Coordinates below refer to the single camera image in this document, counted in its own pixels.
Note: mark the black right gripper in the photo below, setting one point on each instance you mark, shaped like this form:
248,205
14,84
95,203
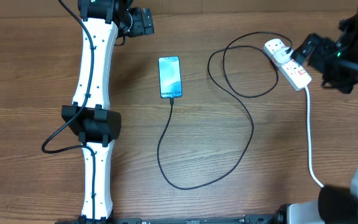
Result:
323,50

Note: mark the white power strip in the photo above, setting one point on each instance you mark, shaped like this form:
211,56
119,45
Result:
295,74

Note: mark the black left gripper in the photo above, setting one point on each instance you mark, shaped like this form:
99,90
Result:
140,28

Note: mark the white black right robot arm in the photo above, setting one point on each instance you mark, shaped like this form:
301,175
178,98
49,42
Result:
335,204

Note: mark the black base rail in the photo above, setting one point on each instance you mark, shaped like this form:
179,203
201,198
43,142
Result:
247,219

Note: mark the white charger plug adapter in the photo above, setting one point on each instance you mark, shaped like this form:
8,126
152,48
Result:
283,55

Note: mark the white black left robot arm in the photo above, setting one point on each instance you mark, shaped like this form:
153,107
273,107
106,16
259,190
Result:
89,115

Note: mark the blue Galaxy smartphone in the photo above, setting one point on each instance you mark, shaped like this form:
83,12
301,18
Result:
170,77

